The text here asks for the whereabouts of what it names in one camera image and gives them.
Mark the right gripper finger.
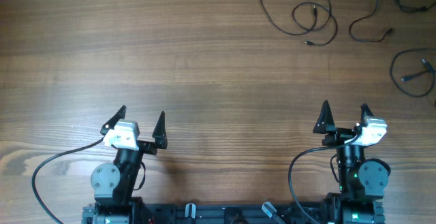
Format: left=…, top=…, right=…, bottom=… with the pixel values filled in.
left=360, top=103, right=373, bottom=123
left=313, top=100, right=335, bottom=134

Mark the right camera cable black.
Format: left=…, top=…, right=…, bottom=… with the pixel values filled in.
left=287, top=132, right=360, bottom=223

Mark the left camera cable black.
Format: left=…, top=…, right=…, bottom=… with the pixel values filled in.
left=31, top=139, right=102, bottom=223

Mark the thick black USB cable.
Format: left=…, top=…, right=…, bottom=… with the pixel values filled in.
left=390, top=48, right=436, bottom=99

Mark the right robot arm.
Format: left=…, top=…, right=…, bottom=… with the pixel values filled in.
left=313, top=101, right=391, bottom=224

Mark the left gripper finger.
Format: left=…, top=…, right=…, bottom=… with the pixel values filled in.
left=152, top=111, right=168, bottom=149
left=100, top=105, right=127, bottom=135

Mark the thin black USB cable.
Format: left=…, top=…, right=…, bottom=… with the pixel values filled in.
left=259, top=0, right=339, bottom=47

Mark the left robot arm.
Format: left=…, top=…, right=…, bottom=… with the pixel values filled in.
left=81, top=106, right=168, bottom=224

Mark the camera cable black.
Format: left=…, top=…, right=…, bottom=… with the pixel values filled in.
left=31, top=139, right=102, bottom=223
left=287, top=132, right=360, bottom=223

